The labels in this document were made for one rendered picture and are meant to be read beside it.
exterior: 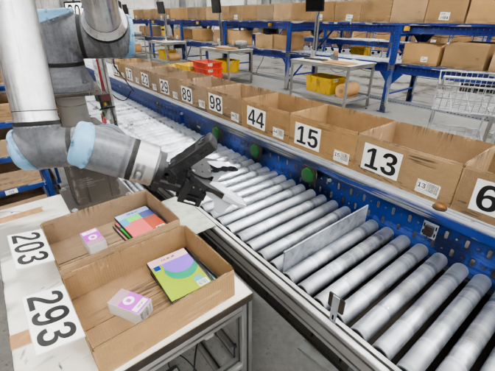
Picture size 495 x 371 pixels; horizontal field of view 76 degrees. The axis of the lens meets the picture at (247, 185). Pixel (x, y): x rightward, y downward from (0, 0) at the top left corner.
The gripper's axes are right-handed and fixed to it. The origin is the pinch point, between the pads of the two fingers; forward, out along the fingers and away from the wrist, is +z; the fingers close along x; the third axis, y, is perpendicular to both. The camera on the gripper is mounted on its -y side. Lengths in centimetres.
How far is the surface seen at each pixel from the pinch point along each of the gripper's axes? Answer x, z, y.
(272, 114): -92, 35, 8
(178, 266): -5.8, -3.4, 37.7
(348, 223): -22, 55, 16
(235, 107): -121, 23, 21
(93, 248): -20, -28, 52
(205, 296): 8.0, 2.4, 31.6
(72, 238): -31, -36, 61
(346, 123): -84, 71, -5
